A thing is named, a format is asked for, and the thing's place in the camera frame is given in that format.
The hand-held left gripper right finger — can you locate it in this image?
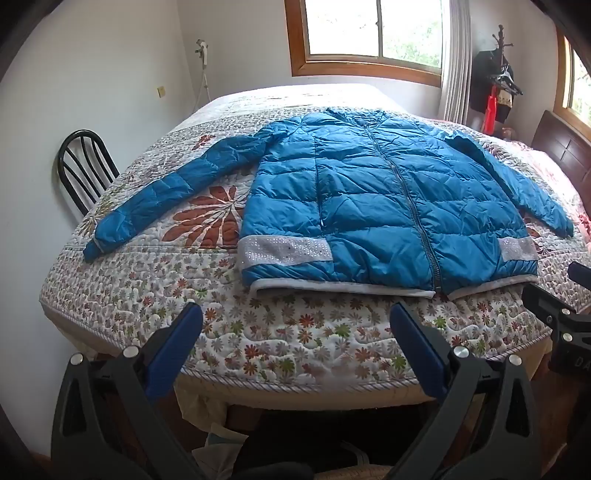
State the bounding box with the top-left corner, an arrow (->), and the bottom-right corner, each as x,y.
389,302 -> 543,480

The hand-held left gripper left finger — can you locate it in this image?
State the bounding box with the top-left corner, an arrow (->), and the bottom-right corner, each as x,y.
51,302 -> 206,480

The blue puffer jacket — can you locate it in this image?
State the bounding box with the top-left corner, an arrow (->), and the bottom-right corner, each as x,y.
83,107 -> 575,301

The black clothes hanger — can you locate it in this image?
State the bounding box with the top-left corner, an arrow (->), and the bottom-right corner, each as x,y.
492,65 -> 525,95

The pink floral blanket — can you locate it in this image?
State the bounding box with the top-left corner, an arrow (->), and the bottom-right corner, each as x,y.
480,131 -> 591,241

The white plastic bag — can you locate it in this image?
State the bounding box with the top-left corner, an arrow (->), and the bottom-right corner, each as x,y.
191,425 -> 250,472

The floral quilted bed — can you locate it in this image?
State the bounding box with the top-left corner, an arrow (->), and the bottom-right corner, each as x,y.
39,83 -> 591,388

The dark wooden headboard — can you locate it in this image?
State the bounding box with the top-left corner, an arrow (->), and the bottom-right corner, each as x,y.
531,110 -> 591,185

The red hanging item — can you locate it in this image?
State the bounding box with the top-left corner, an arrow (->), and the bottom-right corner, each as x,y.
482,88 -> 499,134

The small wooden framed window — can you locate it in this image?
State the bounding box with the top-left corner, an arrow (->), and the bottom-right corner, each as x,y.
554,28 -> 591,125

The black metal chair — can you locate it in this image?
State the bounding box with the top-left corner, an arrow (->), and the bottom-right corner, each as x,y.
58,130 -> 121,217

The wooden coat rack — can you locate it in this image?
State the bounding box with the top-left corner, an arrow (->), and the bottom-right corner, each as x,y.
489,23 -> 525,134

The white pleated curtain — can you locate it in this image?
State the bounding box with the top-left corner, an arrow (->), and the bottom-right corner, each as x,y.
438,0 -> 474,125

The large wooden framed window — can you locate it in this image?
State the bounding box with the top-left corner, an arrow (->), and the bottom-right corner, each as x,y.
285,0 -> 451,88

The white wall device with cable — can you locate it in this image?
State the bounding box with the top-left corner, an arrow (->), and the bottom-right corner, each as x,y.
194,39 -> 213,102

